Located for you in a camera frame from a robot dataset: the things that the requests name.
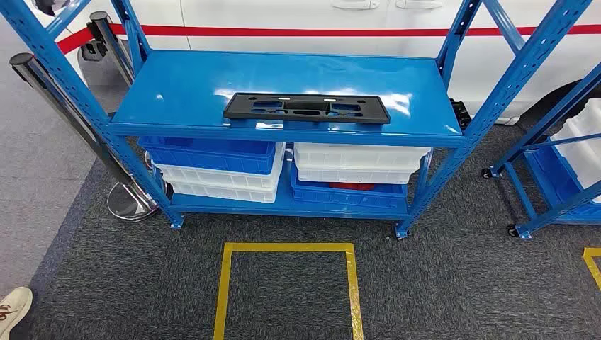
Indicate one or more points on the yellow floor tape square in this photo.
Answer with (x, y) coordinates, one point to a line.
(286, 247)

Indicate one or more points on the white car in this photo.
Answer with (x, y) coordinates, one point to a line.
(305, 14)

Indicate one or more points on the blue plastic bin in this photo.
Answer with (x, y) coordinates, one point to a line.
(211, 159)
(347, 197)
(554, 180)

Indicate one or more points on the chrome stanchion post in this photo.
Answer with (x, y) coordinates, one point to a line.
(134, 202)
(112, 47)

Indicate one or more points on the black plastic plate frame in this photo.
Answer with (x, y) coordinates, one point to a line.
(239, 105)

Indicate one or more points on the person's beige shoe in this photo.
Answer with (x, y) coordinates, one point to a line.
(14, 307)

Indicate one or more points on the red item in bin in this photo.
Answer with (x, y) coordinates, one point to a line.
(352, 186)

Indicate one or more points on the blue wheeled rack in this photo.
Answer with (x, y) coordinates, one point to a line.
(521, 197)

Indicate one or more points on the blue metal shelf rack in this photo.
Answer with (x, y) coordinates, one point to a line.
(281, 75)

